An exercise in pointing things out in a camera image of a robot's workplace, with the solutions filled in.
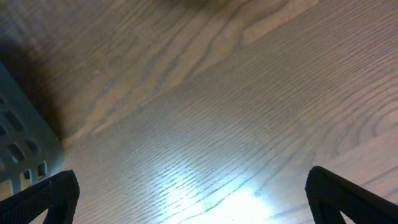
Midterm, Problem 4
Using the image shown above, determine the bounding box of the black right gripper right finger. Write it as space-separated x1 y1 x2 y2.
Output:
305 166 397 224

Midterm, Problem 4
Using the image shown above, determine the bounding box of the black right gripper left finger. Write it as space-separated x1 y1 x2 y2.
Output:
1 170 80 224

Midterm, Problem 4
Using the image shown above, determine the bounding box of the grey plastic basket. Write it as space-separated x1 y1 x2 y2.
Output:
1 65 64 200

